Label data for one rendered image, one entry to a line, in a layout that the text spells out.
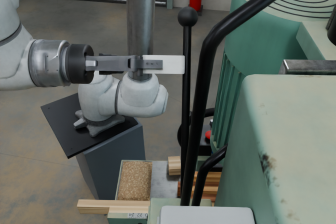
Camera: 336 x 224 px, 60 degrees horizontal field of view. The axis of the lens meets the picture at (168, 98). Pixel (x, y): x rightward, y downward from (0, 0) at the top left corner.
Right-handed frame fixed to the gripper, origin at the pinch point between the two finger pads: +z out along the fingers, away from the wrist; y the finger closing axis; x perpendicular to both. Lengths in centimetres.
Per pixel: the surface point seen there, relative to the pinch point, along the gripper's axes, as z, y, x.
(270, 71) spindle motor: 11.1, 19.4, -0.9
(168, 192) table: -1.6, -24.0, -35.3
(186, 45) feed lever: 1.4, 5.6, 3.3
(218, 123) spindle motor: 7.4, 4.8, -10.0
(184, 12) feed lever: 1.0, 6.5, 8.6
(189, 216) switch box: 0.4, 38.0, -10.0
